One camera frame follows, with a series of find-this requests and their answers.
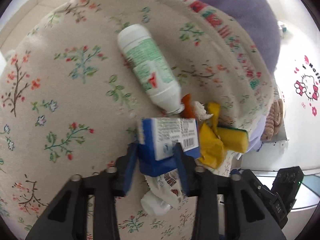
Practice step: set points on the hello kitty wall sticker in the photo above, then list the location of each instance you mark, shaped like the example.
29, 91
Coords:
307, 85

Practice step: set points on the yellow green sponge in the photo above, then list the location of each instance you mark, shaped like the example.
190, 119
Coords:
234, 139

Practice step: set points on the white printed wrapper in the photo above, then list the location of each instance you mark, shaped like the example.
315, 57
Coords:
167, 187

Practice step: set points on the floral cream cloth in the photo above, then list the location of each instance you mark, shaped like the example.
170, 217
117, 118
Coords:
70, 102

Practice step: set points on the white plastic bottle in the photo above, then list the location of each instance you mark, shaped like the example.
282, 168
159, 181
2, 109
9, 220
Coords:
151, 68

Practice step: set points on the white tissue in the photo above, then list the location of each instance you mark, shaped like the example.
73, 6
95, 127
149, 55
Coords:
200, 111

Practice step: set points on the yellow snack bag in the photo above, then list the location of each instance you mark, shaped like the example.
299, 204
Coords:
212, 149

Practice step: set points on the brown knitted pillow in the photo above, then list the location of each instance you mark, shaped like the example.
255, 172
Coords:
274, 121

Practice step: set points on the small white bottle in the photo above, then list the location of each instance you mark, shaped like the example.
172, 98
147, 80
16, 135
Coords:
153, 205

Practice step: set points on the orange wrapper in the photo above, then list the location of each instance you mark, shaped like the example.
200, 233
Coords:
188, 111

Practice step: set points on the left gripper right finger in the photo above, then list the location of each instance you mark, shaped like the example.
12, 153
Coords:
246, 216

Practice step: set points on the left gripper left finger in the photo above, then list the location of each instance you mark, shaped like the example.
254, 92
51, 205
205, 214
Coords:
66, 215

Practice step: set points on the blue white carton box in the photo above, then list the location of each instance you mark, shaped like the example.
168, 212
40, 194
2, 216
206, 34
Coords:
157, 138

